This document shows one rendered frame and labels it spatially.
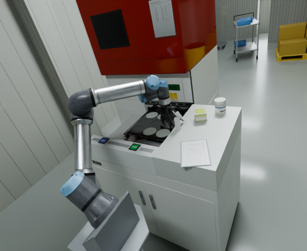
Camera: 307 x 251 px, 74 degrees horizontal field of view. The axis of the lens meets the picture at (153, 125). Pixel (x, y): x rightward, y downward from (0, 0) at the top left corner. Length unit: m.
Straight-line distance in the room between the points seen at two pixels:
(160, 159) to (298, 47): 4.75
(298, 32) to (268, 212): 4.43
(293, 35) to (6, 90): 5.45
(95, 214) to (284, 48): 5.10
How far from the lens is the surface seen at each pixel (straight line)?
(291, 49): 5.49
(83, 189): 0.94
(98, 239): 0.87
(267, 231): 1.99
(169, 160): 1.08
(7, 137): 2.85
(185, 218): 1.43
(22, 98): 2.88
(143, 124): 1.57
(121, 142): 1.33
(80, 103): 1.05
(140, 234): 1.03
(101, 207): 0.93
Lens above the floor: 1.67
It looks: 31 degrees down
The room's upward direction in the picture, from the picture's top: 13 degrees counter-clockwise
